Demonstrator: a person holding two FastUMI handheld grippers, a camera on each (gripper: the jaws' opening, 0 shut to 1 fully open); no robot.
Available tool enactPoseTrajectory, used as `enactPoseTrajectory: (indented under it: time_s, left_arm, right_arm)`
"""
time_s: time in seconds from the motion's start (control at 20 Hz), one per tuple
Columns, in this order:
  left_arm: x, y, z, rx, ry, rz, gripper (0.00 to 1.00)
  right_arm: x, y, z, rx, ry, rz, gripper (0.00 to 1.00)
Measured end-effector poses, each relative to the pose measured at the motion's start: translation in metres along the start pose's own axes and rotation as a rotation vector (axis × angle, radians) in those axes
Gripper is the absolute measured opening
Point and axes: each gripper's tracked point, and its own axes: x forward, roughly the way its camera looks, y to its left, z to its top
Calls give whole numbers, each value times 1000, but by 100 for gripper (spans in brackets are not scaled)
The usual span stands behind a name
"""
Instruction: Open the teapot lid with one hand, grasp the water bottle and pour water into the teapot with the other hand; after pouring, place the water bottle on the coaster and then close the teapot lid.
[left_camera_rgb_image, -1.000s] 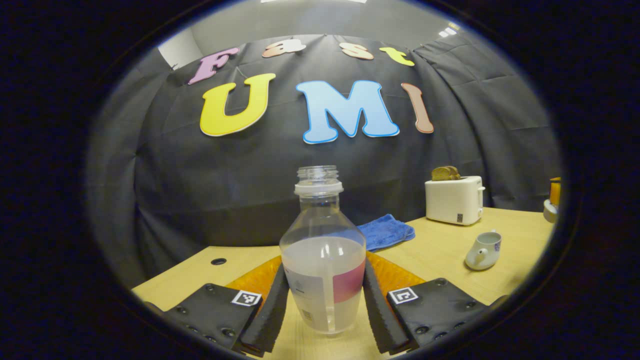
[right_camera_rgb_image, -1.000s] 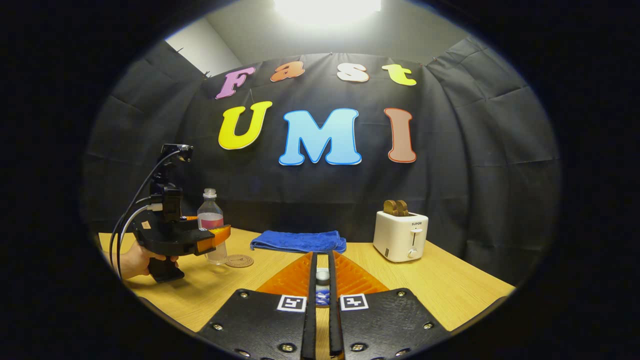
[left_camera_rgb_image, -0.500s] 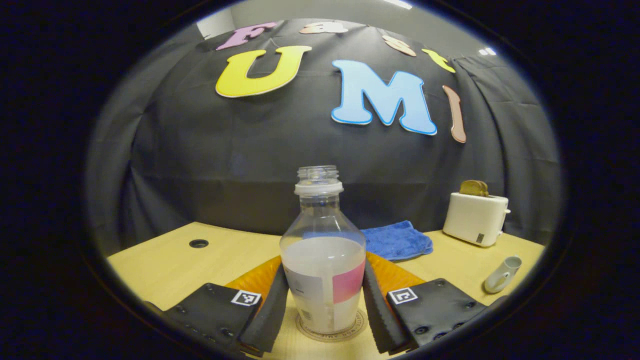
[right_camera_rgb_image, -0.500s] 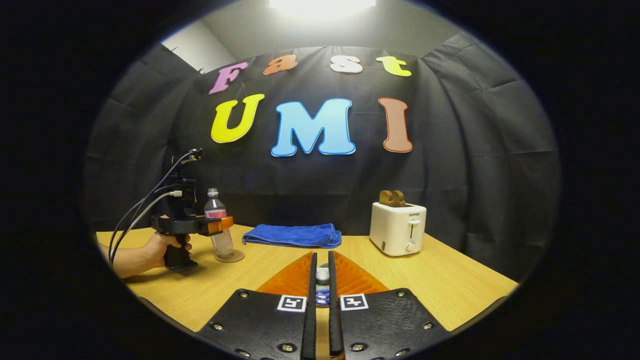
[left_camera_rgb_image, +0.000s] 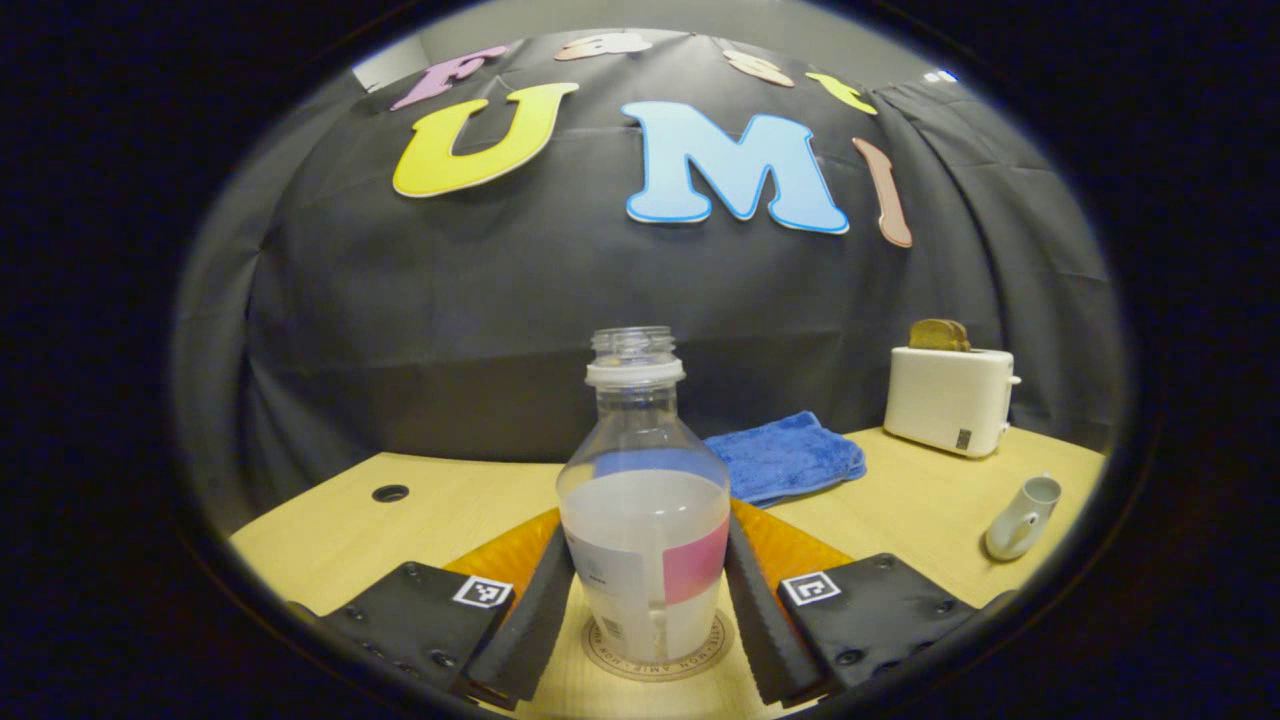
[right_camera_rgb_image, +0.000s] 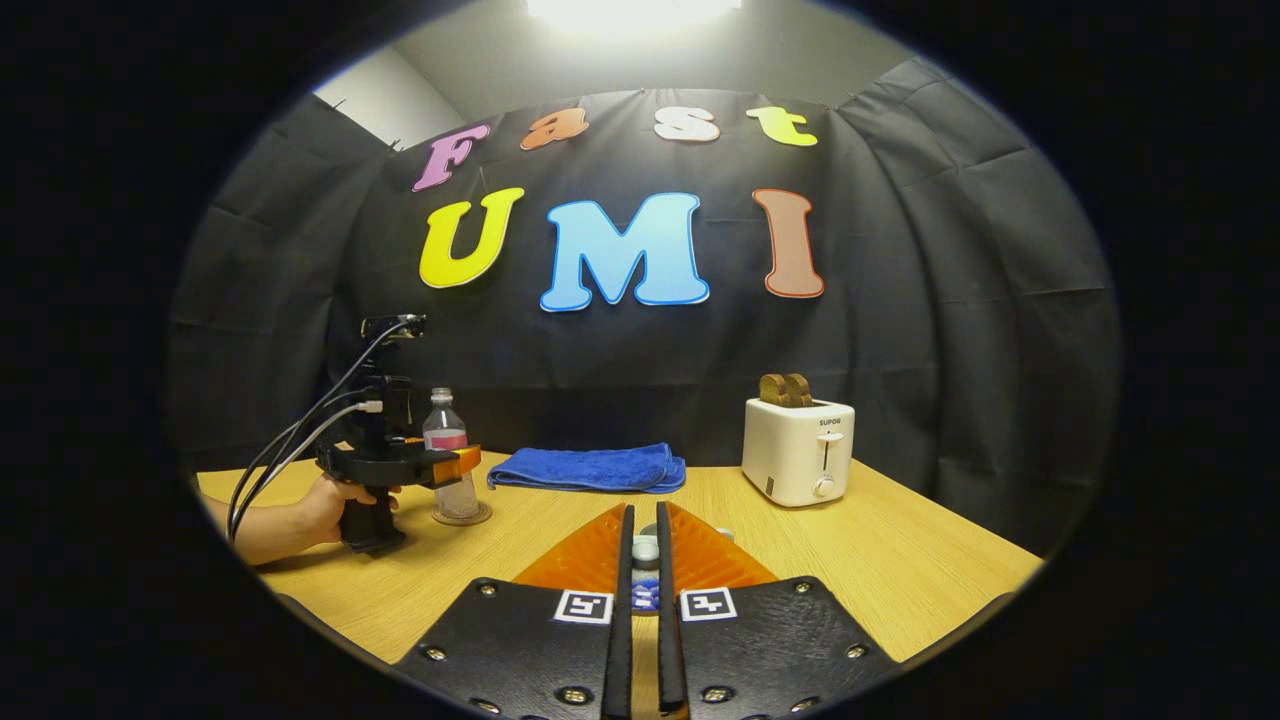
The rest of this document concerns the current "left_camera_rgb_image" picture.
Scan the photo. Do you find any blue folded towel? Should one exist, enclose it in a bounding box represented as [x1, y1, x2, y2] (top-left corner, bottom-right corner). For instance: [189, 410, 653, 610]
[703, 411, 868, 508]

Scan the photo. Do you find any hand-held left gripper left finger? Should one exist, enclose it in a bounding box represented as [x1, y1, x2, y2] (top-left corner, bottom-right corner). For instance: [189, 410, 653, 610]
[318, 507, 579, 713]

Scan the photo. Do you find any round beige coaster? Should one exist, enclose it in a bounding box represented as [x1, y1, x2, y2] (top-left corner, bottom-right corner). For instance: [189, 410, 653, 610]
[582, 605, 737, 684]

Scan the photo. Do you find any white toaster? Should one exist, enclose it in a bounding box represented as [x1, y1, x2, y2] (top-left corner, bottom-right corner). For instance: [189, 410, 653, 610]
[884, 346, 1023, 459]

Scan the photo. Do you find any white teacup blue pattern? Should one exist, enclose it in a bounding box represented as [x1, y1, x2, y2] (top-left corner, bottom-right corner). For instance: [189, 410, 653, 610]
[985, 475, 1063, 562]

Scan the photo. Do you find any clear plastic water bottle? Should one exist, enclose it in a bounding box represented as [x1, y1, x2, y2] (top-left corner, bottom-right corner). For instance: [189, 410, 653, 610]
[556, 327, 732, 663]

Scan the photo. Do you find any black backdrop cloth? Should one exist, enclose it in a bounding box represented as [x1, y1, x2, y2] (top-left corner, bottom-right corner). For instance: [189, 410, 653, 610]
[170, 28, 1126, 536]

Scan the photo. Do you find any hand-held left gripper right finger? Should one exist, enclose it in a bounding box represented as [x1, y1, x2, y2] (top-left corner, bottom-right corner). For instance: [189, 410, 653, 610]
[724, 499, 1016, 710]

